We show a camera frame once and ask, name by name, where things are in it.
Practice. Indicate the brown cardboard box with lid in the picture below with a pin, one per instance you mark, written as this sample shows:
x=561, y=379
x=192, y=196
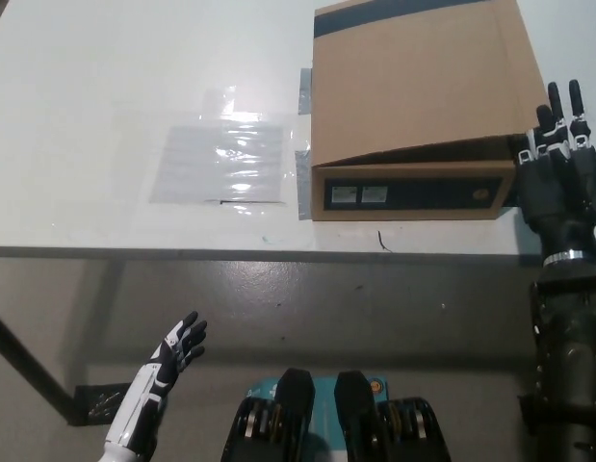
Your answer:
x=413, y=91

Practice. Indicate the clear plastic sleeve with paper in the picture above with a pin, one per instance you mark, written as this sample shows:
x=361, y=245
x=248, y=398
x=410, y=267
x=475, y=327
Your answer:
x=218, y=161

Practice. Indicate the left robot hand, white black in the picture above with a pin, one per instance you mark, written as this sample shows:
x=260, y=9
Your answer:
x=148, y=390

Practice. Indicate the black diagonal table leg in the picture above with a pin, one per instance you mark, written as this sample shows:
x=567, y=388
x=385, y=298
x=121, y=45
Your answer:
x=33, y=368

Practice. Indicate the short grey tape strip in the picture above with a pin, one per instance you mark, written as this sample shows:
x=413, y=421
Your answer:
x=306, y=91

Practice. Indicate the right robot hand, black white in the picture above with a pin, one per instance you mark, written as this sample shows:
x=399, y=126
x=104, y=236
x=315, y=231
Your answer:
x=557, y=192

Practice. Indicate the black floor tape patch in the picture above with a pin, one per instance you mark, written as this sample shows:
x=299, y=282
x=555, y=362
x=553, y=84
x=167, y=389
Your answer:
x=93, y=399

